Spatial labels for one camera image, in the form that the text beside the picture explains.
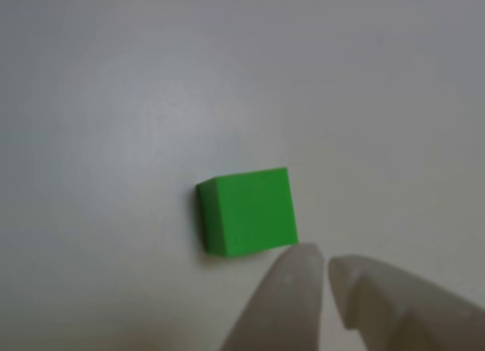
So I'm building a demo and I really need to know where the green cube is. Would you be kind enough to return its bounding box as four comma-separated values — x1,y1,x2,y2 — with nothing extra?
196,166,300,259

